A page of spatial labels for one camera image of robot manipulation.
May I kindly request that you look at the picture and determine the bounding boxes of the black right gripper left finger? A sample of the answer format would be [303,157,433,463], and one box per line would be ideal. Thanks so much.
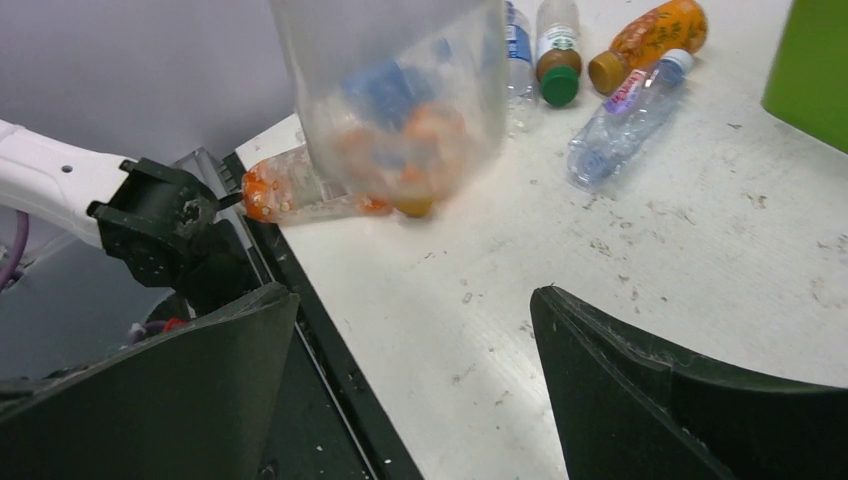
[1,284,299,479]

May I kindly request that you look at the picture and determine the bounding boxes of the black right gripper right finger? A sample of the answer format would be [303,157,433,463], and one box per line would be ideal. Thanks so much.
[530,286,847,479]

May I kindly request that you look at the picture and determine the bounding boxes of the small orange juice bottle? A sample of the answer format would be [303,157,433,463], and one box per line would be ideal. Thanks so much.
[588,0,708,95]

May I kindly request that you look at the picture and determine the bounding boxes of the small orange label bottle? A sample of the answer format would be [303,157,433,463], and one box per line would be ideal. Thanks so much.
[392,197,434,218]

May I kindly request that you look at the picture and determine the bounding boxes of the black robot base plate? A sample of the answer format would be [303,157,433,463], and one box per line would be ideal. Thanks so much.
[119,167,421,479]

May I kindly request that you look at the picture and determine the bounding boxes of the coffee bottle green cap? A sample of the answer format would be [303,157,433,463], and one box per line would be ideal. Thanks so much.
[536,0,583,108]

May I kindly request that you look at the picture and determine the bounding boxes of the clear jar silver lid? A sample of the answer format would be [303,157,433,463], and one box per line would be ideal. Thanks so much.
[270,0,507,201]

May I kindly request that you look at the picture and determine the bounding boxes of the green plastic bin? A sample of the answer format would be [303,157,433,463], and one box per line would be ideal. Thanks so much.
[761,0,847,153]

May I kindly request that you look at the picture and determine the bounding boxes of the flat orange label bottle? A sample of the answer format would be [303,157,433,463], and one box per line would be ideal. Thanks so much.
[241,145,394,225]

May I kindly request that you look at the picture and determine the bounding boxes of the blue label water bottle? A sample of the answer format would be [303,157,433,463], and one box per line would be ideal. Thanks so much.
[505,1,535,104]

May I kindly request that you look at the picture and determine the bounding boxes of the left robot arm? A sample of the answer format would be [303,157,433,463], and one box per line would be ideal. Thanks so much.
[1,122,240,288]

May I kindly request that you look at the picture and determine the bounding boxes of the crushed purple label clear bottle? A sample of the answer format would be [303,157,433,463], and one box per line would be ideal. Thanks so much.
[567,49,694,190]

